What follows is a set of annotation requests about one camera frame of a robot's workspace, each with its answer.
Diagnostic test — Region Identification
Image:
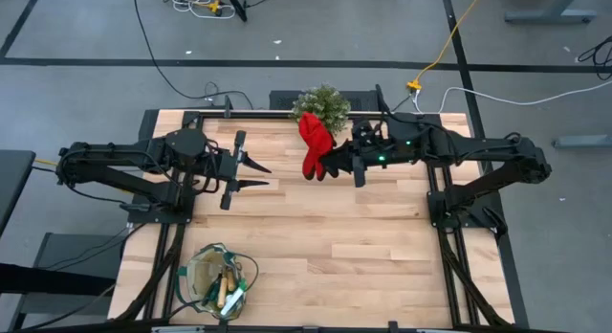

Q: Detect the black stand leg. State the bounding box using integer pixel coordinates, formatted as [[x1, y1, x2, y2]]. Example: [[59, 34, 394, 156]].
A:
[[222, 0, 250, 23]]

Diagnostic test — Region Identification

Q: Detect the grey desk foot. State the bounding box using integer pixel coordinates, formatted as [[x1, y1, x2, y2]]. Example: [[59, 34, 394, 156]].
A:
[[504, 0, 598, 24], [552, 134, 612, 149]]

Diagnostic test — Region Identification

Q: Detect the red and black garden glove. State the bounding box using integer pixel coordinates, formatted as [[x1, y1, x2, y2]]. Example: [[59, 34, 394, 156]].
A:
[[297, 111, 339, 183]]

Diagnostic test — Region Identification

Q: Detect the white and yellow cable bundle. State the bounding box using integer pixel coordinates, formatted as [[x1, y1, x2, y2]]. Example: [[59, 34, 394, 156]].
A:
[[170, 0, 238, 21]]

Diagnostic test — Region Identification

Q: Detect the black perforated box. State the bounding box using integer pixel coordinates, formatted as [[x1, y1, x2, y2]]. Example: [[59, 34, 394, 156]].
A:
[[269, 89, 389, 112]]

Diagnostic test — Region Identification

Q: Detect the beige gardening bag green trim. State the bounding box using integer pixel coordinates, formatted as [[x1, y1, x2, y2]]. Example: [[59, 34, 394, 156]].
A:
[[174, 241, 260, 322]]

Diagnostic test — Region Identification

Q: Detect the long black floor cable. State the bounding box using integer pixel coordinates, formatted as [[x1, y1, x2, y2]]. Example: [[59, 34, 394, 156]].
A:
[[131, 0, 254, 110]]

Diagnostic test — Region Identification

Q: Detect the green white spray bottle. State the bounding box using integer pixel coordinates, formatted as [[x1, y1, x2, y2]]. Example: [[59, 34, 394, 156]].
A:
[[220, 279, 251, 318]]

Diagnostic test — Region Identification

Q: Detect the white floor cable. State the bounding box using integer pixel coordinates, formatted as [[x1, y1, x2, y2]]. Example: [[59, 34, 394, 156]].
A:
[[413, 78, 612, 115]]

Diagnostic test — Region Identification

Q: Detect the coiled black cable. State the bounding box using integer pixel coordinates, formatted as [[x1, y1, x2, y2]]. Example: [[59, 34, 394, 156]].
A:
[[576, 34, 612, 81]]

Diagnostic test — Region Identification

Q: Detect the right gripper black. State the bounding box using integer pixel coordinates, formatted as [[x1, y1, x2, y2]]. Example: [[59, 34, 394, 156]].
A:
[[318, 119, 404, 189]]

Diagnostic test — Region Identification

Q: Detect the green potted plant black pot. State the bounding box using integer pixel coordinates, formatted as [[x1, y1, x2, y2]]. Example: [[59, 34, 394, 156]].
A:
[[291, 83, 353, 136]]

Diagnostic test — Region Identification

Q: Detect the hand rake wooden handle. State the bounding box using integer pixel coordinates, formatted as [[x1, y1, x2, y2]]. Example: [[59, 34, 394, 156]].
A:
[[216, 274, 230, 309]]

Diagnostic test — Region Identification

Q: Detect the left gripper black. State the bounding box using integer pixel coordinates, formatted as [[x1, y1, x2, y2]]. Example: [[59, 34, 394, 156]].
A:
[[205, 129, 273, 211]]

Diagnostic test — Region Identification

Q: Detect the black side table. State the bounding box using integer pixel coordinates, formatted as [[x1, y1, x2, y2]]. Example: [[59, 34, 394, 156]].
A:
[[0, 149, 37, 238]]

